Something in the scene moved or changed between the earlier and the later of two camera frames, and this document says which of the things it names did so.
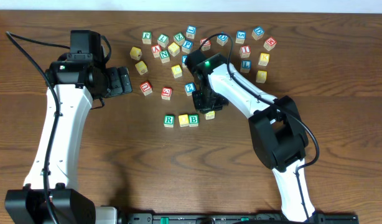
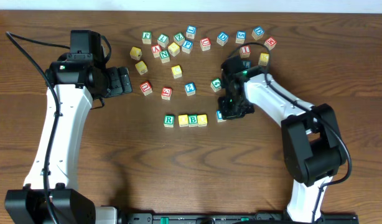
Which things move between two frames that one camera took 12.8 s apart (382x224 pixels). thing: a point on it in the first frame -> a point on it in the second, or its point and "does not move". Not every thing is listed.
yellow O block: [183, 120] does not move
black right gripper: [202, 107] -> [227, 114]
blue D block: [222, 39] does not move
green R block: [168, 121] does not move
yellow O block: [209, 115] -> [202, 120]
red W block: [269, 43] does not move
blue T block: [183, 59] -> [219, 116]
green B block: [193, 120] does not move
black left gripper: [117, 81] does not move
